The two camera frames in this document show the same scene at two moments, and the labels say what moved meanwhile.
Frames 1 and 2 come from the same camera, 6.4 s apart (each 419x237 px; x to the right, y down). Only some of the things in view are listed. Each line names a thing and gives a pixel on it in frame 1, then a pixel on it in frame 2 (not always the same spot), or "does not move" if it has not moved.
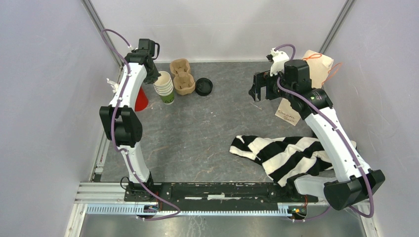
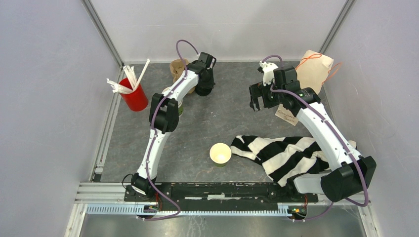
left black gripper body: [152, 75] → [209, 82]
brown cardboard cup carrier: [183, 81] does not move
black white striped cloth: [284, 158] does not move
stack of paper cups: [163, 87] → [165, 91]
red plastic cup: [141, 101] does not move
